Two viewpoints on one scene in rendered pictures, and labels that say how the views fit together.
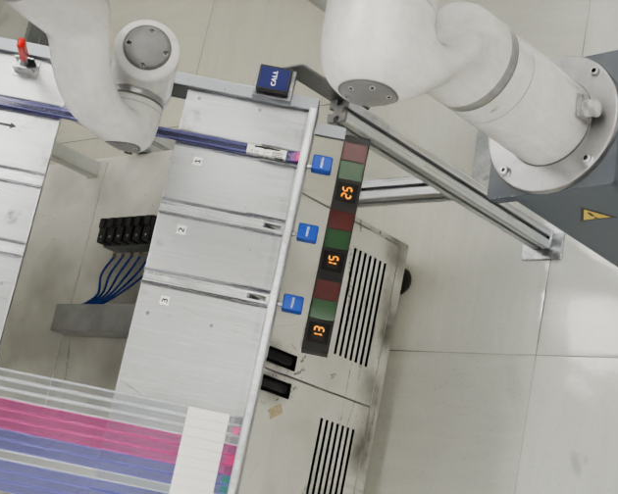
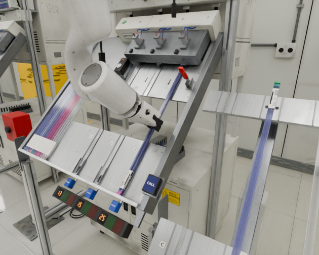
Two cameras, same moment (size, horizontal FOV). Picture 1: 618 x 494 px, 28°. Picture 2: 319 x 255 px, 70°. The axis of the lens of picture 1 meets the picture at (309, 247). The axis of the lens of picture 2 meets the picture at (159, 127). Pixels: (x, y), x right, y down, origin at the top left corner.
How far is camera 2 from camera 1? 155 cm
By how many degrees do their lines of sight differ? 51
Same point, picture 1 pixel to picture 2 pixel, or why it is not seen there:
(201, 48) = not seen: outside the picture
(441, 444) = not seen: outside the picture
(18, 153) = (157, 86)
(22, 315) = not seen: hidden behind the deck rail
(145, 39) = (93, 73)
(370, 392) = (135, 247)
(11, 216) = (135, 87)
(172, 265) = (101, 139)
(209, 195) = (119, 154)
